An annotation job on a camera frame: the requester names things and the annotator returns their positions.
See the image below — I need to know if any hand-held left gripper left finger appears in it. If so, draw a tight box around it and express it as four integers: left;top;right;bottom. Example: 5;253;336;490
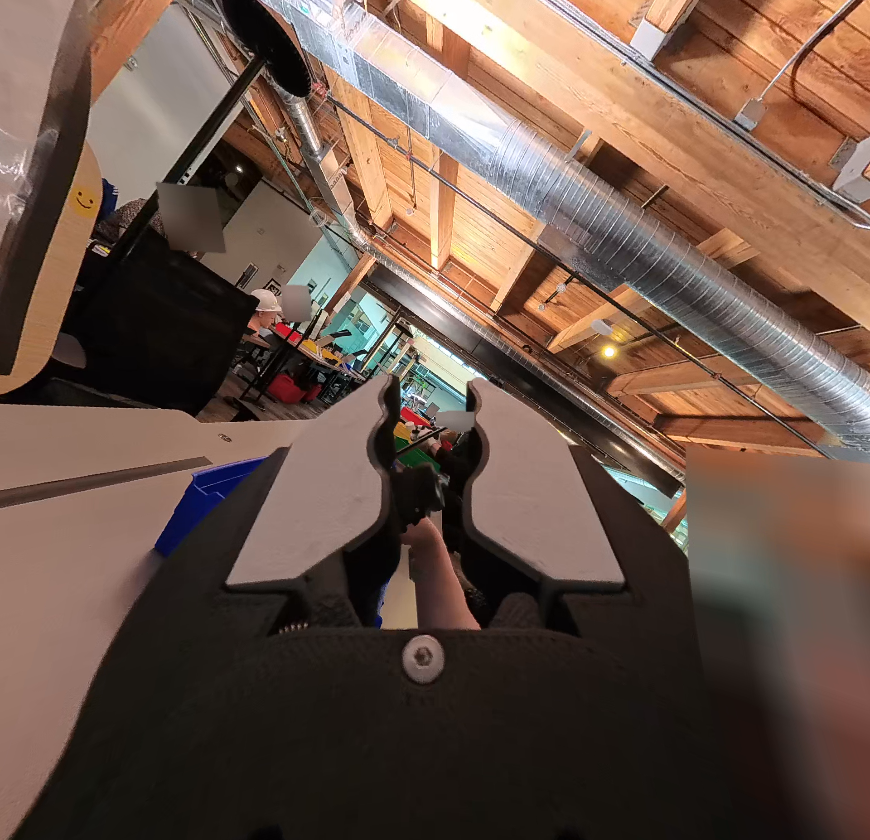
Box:
225;374;403;629

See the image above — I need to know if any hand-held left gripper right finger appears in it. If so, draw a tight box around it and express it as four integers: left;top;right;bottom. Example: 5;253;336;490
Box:
454;377;626;629

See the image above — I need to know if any blue plastic bin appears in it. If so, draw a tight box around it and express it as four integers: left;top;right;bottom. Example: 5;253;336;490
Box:
155;456;269;557

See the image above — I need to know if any person's right forearm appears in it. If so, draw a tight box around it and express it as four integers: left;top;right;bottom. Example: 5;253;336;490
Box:
401;517;482;630

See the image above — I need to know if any green bin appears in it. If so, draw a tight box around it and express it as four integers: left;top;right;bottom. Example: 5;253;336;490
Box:
394;439;443;474

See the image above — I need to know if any red container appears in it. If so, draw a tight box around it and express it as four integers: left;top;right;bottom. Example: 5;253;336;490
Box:
266;371;322;405

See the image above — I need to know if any black screen panel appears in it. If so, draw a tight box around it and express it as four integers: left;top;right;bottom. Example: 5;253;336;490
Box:
64;225;261;416

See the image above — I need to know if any wooden board with smiley sticker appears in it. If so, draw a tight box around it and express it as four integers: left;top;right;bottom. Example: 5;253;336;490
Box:
0;143;103;396

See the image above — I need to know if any black floor lamp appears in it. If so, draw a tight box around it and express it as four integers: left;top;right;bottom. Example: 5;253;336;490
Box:
102;0;314;270

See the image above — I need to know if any large silver air duct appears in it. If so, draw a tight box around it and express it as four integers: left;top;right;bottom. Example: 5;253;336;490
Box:
204;0;870;450

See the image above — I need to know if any small silver air duct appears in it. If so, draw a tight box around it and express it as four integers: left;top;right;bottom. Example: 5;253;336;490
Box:
268;79;687;484

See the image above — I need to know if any wooden post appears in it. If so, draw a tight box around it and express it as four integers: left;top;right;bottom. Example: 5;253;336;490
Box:
88;0;198;100

